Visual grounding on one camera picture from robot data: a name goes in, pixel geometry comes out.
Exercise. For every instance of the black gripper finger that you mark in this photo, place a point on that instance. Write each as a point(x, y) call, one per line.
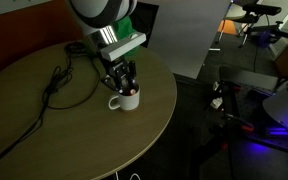
point(132, 73)
point(122, 86)

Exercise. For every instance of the orange chair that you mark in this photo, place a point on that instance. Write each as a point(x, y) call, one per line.
point(229, 26)

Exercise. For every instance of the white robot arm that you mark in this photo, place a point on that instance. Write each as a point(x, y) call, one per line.
point(94, 13)

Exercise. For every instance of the white ceramic mug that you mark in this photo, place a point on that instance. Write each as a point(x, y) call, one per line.
point(130, 101)

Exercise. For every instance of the green fabric bag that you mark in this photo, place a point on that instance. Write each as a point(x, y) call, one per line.
point(125, 25)

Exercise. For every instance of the black robot platform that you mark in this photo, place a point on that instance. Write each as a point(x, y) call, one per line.
point(250, 100)

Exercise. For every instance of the small white tag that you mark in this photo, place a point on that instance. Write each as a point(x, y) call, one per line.
point(216, 102)

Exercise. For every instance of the black camera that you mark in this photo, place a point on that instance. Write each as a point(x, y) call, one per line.
point(260, 9)

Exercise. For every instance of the red booth bench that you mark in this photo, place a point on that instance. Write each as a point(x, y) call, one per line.
point(17, 33)

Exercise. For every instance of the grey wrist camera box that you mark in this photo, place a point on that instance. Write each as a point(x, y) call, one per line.
point(124, 45)

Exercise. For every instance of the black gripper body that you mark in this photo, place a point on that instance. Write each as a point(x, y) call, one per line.
point(115, 71)

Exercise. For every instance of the orange marker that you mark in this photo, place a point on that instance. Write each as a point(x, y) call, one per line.
point(131, 91)

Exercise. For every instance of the black tripod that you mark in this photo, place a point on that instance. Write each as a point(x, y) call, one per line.
point(267, 29)

